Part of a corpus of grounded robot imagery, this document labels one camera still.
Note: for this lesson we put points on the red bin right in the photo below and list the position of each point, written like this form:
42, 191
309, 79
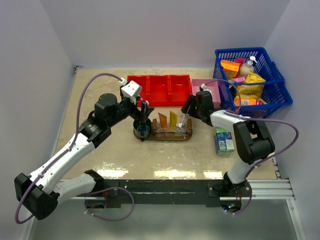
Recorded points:
180, 87

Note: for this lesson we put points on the dark green mug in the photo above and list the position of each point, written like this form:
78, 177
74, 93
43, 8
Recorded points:
142, 130

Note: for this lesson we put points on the white toothbrush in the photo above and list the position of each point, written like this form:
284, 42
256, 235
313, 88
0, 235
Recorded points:
181, 121

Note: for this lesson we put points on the red bin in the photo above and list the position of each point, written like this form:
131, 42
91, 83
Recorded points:
144, 82
159, 91
180, 87

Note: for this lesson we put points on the yellow chips bag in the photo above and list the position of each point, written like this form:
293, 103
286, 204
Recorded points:
252, 87

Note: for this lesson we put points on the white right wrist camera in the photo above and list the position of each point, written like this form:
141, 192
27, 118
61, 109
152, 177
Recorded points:
203, 87

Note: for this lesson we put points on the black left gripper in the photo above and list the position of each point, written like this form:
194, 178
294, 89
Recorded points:
137, 114

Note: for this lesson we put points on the beige pump soap bottle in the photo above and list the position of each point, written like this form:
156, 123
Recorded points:
247, 67

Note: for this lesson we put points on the pink drawer box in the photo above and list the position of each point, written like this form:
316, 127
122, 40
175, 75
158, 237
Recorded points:
212, 86

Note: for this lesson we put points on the orange snack box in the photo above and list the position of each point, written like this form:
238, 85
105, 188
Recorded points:
230, 68

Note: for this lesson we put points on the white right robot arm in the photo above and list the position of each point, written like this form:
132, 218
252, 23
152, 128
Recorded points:
252, 138

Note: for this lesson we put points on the orange box lower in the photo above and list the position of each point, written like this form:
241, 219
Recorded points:
246, 101

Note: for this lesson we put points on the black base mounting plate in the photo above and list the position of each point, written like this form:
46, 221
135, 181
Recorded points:
166, 192

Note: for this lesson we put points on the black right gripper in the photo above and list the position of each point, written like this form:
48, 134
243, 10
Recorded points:
191, 100

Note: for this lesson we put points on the orange toothpaste tube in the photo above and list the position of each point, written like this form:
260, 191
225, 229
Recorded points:
162, 120

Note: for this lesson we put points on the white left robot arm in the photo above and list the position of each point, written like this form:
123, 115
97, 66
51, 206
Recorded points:
40, 192

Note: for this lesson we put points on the red bin left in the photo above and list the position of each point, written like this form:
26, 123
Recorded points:
144, 82

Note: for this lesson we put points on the blue plastic basket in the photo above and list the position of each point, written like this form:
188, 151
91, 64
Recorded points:
275, 93

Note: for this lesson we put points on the red bin middle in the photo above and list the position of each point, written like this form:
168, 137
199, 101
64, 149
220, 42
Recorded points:
159, 91

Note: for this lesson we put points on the oval wooden tray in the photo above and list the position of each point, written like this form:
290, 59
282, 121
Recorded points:
167, 139

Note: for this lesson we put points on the yellow toothpaste tube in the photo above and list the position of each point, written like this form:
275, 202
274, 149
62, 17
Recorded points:
173, 119

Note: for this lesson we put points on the pink small package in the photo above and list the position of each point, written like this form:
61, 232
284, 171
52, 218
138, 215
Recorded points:
240, 60

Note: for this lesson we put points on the green blue carton box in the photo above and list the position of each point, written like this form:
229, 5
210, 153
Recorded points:
223, 140

